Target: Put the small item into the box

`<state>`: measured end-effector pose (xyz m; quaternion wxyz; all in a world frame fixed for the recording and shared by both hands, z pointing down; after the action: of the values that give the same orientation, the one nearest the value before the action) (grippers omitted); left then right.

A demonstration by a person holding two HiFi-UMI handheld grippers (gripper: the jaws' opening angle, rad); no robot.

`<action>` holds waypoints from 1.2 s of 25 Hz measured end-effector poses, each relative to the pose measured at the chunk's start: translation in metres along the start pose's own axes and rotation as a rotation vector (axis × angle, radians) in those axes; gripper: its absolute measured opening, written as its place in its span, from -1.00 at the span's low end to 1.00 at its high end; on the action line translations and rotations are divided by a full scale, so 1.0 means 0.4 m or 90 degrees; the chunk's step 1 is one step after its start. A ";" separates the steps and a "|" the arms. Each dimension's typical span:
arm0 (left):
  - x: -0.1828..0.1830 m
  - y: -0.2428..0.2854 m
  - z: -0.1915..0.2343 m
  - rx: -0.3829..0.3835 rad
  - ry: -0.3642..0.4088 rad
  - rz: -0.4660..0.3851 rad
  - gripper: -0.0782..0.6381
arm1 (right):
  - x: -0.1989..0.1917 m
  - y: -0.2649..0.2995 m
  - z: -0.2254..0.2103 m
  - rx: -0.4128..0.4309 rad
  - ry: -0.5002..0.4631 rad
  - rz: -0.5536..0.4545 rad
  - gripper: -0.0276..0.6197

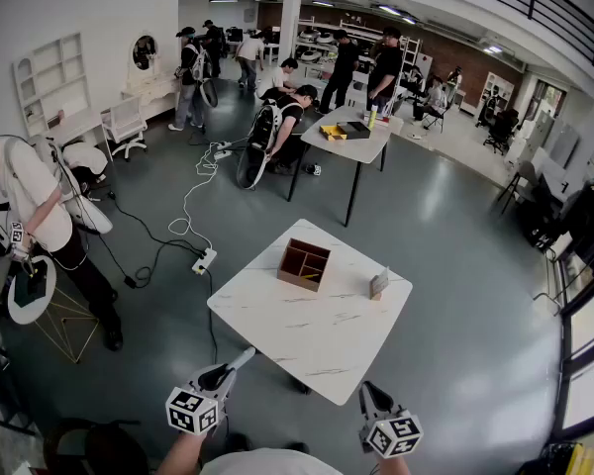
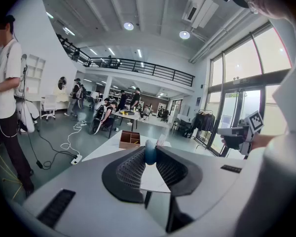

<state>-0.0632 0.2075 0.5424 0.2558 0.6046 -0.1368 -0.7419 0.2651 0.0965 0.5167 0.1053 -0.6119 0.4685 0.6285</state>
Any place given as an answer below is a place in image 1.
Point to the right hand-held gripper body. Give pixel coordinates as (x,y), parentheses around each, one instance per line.
(393,436)

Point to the person's white shirt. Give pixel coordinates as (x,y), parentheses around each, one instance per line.
(272,463)

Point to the black yellow device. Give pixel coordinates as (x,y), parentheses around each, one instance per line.
(569,460)

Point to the brown wooden compartment tray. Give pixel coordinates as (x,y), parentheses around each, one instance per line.
(297,281)

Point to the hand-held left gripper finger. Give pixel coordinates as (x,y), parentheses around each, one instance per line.
(233,375)
(227,362)

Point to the person's right forearm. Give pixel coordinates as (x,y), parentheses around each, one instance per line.
(393,465)

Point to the white wall shelf unit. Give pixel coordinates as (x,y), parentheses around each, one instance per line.
(54,82)

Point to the white power strip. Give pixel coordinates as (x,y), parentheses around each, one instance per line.
(204,261)
(223,155)
(224,144)

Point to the white table with black legs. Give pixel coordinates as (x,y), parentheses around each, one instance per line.
(346,146)

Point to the black round chair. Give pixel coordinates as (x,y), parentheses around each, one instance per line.
(104,448)

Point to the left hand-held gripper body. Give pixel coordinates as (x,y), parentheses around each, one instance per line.
(190,411)

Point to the black-framed glass doors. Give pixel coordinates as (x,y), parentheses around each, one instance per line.
(589,314)

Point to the round white side table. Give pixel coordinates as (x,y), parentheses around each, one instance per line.
(25,310)

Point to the person's left forearm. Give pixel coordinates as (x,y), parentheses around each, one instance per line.
(178,450)

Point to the grey chair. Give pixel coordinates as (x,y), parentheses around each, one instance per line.
(522,181)

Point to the rack of dark clothes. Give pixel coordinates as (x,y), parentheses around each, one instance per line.
(591,225)

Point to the spare hand-held gripper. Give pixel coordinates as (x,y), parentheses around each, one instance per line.
(314,169)

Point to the white vanity with round mirror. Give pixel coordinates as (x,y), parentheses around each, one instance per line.
(148,92)

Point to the black power adapter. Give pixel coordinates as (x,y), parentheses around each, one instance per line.
(129,281)

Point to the black office chair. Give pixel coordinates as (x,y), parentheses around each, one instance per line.
(502,129)

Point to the small brown printed carton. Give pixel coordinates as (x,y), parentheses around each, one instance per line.
(378,285)

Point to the black tray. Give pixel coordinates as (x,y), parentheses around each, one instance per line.
(354,129)

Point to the white office chair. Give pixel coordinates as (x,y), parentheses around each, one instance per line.
(126,122)

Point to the yellow-green bottle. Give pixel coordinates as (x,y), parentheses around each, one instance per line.
(373,117)

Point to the white-framed black backpack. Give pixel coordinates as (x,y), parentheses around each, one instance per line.
(265,126)

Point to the yellow tray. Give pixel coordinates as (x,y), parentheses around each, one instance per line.
(332,132)

